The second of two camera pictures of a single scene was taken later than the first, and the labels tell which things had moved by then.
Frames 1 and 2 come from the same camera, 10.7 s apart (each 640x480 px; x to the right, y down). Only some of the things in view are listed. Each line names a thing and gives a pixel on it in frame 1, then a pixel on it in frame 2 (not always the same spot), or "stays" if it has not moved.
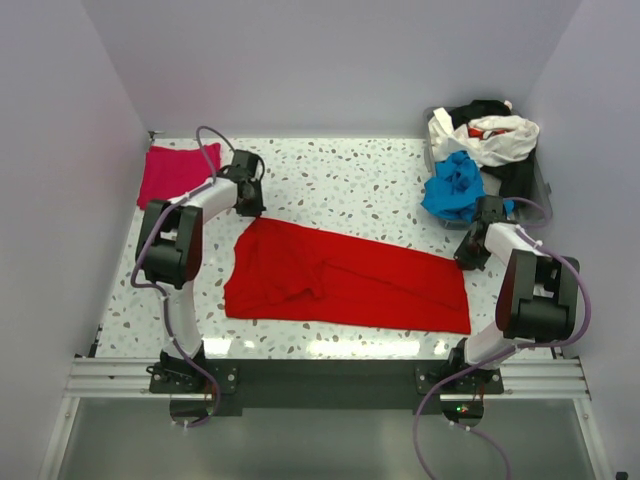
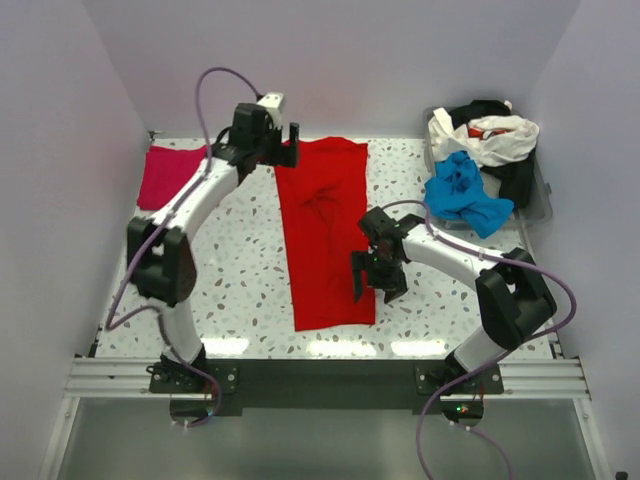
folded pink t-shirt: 169,172 stays
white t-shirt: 489,141 stays
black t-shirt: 517,176 stays
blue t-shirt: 455,188 stays
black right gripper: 468,251 to 379,275
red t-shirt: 288,272 to 322,203
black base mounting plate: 328,386 stays
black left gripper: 251,201 to 279,147
